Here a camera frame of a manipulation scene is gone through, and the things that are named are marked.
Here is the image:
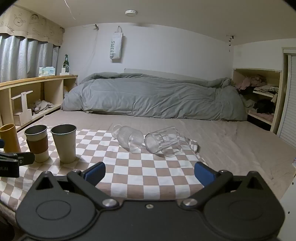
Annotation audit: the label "beige printed valance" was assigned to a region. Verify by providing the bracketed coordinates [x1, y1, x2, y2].
[0, 5, 64, 46]

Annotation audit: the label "beige crumpled cloth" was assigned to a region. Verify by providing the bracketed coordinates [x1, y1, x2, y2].
[32, 99, 55, 114]

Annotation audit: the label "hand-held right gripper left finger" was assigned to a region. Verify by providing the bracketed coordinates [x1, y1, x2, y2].
[35, 162, 119, 208]

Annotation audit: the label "cream cup brown sleeve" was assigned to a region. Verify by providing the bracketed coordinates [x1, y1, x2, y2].
[24, 124, 50, 163]

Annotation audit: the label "wooden closet shelf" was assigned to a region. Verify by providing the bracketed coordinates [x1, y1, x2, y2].
[232, 68, 283, 135]

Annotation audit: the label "beige folded clothes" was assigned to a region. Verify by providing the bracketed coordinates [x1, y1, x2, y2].
[253, 84, 279, 94]

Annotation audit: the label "pink clothes pile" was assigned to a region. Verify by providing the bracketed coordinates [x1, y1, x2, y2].
[235, 74, 267, 91]

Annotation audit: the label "grey duvet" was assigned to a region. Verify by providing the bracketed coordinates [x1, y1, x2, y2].
[62, 72, 248, 121]

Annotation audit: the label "wooden shelf unit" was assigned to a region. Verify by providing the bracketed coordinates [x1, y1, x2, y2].
[0, 74, 79, 132]

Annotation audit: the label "white louvered door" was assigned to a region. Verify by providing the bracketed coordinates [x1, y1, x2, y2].
[276, 47, 296, 147]

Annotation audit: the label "black clothes pile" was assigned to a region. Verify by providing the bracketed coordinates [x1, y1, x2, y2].
[253, 98, 277, 114]

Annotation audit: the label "ribbed clear glass cup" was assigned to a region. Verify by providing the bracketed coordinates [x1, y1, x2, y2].
[111, 125, 145, 153]

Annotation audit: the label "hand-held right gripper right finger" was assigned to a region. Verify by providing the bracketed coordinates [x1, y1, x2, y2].
[181, 161, 265, 207]

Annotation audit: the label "wall clip with white cord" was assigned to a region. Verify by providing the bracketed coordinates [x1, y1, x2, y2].
[76, 24, 100, 76]

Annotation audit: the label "smooth clear glass cup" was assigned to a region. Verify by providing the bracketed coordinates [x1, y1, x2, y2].
[144, 126, 184, 158]

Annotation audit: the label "grey curtain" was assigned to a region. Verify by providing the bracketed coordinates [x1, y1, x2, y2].
[0, 34, 61, 83]

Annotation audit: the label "brown white checkered cloth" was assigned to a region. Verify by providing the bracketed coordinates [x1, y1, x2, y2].
[0, 128, 210, 212]

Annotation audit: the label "yellow cup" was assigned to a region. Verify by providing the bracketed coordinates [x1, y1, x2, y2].
[0, 124, 22, 154]

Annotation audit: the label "tissue pack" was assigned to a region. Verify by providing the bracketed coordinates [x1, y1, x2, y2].
[38, 66, 56, 77]

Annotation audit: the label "wooden stand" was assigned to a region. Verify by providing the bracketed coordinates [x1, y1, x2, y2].
[11, 90, 33, 127]

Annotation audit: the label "white tote bag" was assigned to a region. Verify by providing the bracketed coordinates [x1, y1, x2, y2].
[109, 26, 124, 63]

